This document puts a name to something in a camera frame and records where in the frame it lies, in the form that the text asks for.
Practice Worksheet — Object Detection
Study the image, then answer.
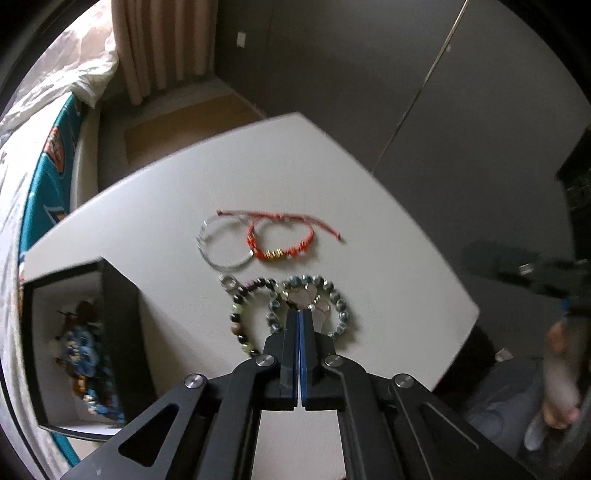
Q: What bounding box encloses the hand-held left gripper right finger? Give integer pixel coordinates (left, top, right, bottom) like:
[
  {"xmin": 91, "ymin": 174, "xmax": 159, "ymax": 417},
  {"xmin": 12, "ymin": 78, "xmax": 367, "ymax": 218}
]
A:
[{"xmin": 301, "ymin": 310, "xmax": 541, "ymax": 480}]

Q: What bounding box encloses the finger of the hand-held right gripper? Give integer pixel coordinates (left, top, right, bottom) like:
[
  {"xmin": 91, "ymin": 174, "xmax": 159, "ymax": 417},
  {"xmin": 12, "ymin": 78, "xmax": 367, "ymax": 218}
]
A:
[{"xmin": 462, "ymin": 240, "xmax": 578, "ymax": 301}]

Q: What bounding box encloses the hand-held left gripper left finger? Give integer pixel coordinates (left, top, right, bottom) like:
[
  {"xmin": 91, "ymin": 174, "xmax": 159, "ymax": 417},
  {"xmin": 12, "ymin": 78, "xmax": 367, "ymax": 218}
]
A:
[{"xmin": 65, "ymin": 310, "xmax": 302, "ymax": 480}]

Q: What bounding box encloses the blue-grey bead bracelet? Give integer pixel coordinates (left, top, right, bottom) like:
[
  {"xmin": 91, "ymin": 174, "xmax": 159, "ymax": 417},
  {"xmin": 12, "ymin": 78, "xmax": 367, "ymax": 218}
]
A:
[{"xmin": 267, "ymin": 274, "xmax": 352, "ymax": 340}]

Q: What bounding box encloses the mixed colour bead bracelet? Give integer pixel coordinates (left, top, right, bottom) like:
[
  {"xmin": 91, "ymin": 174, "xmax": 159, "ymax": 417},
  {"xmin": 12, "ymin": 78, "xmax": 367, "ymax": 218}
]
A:
[{"xmin": 229, "ymin": 277, "xmax": 280, "ymax": 358}]

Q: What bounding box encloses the red cord bracelet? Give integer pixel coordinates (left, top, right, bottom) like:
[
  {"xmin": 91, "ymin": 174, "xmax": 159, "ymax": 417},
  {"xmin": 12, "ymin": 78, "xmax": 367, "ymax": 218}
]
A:
[{"xmin": 217, "ymin": 210, "xmax": 345, "ymax": 265}]

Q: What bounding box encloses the silver bangle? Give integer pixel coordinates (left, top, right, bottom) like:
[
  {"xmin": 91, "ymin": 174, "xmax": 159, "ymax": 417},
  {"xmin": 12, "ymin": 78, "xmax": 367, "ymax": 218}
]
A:
[{"xmin": 196, "ymin": 213, "xmax": 256, "ymax": 271}]

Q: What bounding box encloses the black square box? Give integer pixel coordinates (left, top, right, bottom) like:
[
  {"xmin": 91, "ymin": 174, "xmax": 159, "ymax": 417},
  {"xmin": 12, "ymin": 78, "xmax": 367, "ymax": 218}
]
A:
[{"xmin": 21, "ymin": 258, "xmax": 155, "ymax": 432}]

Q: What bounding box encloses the pile of beaded jewelry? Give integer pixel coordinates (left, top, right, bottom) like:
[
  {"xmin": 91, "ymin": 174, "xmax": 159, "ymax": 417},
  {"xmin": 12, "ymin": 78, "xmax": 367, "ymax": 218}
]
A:
[{"xmin": 55, "ymin": 298, "xmax": 109, "ymax": 402}]

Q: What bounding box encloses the person's right hand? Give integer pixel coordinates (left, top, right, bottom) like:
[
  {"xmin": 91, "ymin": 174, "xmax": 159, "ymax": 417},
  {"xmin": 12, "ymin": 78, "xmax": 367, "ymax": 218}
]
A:
[{"xmin": 542, "ymin": 318, "xmax": 583, "ymax": 430}]

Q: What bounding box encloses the dark cabinet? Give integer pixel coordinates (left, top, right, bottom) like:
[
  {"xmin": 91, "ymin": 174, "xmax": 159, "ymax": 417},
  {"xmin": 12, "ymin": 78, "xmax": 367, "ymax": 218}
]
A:
[{"xmin": 556, "ymin": 138, "xmax": 591, "ymax": 259}]

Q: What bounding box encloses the white square table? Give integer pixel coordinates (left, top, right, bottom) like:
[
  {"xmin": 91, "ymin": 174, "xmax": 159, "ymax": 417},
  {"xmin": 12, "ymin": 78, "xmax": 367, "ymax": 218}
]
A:
[{"xmin": 21, "ymin": 112, "xmax": 481, "ymax": 480}]

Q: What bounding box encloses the grey wardrobe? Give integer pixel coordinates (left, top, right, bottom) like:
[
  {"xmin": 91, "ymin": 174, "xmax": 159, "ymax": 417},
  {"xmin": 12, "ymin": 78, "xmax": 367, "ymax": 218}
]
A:
[{"xmin": 210, "ymin": 0, "xmax": 591, "ymax": 324}]

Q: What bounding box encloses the teal printed mattress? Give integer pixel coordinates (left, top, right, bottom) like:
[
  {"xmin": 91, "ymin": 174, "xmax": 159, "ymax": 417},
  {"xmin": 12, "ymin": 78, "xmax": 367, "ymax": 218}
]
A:
[{"xmin": 17, "ymin": 92, "xmax": 89, "ymax": 467}]

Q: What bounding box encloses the pink curtain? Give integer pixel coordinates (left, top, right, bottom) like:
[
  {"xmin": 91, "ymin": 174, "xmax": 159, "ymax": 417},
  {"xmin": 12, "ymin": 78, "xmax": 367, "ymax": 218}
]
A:
[{"xmin": 111, "ymin": 0, "xmax": 218, "ymax": 104}]

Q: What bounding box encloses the white duvet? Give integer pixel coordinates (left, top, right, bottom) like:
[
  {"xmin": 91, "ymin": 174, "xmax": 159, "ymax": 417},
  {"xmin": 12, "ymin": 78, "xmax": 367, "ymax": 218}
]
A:
[{"xmin": 0, "ymin": 23, "xmax": 121, "ymax": 139}]

